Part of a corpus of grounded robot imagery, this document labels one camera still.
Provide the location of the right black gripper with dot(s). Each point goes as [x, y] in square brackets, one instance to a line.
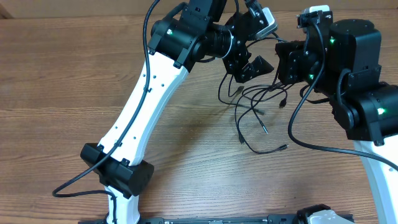
[290, 62]

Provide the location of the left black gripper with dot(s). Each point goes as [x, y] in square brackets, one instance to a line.
[249, 71]

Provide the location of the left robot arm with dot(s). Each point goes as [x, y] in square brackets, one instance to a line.
[189, 32]

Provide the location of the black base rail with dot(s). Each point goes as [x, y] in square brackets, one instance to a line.
[314, 214]

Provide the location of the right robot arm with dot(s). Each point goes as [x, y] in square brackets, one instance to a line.
[340, 59]

